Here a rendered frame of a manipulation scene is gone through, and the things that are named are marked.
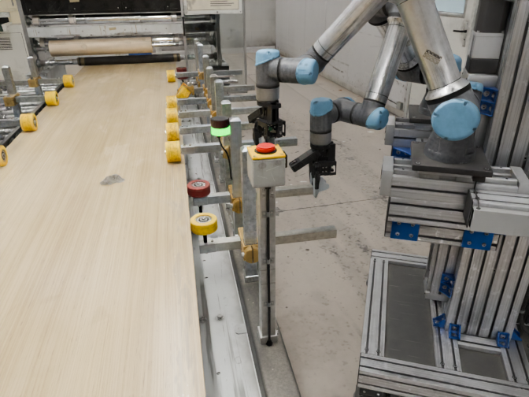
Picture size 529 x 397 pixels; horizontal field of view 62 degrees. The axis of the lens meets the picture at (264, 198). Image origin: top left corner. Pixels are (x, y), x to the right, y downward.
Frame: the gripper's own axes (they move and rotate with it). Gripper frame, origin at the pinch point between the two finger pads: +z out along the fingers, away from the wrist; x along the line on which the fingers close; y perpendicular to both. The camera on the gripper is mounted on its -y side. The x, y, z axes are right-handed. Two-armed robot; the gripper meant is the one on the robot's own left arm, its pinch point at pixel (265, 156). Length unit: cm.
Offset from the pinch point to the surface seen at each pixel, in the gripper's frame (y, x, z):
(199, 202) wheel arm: -7.3, -22.6, 14.5
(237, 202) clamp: 3.4, -13.3, 12.5
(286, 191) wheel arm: 3.3, 6.9, 13.7
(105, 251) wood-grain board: 16, -59, 9
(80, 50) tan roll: -271, -9, -6
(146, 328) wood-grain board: 49, -59, 9
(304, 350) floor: 2, 19, 99
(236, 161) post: 1.1, -11.7, -0.9
